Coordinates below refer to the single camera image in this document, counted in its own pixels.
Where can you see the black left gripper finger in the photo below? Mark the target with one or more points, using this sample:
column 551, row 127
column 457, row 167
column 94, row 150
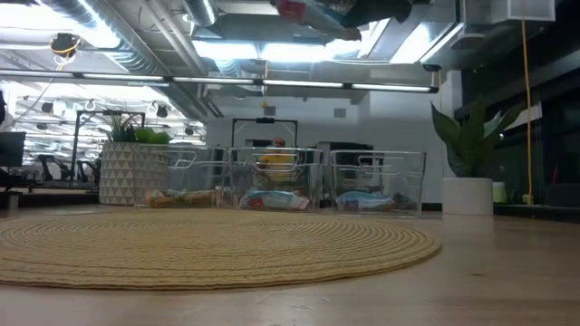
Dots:
column 401, row 9
column 369, row 11

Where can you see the blue chocolate chip granola bar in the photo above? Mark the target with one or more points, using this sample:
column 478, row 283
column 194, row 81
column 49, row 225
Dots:
column 294, row 9

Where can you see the long light blue granola bar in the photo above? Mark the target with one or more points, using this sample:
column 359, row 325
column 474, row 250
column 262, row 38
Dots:
column 362, row 201

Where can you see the blue granola bar red patch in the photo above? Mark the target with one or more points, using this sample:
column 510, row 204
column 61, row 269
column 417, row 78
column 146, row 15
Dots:
column 267, row 200

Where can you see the white ceiling box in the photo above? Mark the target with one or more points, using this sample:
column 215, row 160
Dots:
column 530, row 9

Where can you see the clear plastic bin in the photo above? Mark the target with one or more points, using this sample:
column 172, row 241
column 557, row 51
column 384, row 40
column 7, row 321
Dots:
column 408, row 158
column 204, row 156
column 312, row 158

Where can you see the person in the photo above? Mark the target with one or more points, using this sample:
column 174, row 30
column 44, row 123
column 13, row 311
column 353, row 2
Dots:
column 276, row 160

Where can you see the long ceiling light strip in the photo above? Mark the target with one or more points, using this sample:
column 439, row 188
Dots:
column 204, row 80

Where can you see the snake plant in white pot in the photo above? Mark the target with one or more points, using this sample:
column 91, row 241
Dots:
column 469, row 194

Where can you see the green and white canister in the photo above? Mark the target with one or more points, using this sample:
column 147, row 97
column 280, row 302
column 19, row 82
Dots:
column 499, row 192

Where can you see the round woven yellow placemat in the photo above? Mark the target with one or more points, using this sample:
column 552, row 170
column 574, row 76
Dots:
column 204, row 253

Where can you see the succulent in patterned pot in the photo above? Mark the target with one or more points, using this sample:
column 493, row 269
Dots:
column 118, row 176

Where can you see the black monitor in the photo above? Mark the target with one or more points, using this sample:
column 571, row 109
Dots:
column 11, row 149

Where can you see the black metal frame stand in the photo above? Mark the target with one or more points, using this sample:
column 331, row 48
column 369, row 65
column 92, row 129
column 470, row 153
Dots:
column 265, row 120
column 76, row 136

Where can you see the silver ventilation duct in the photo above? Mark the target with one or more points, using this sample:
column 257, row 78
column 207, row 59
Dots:
column 199, row 11

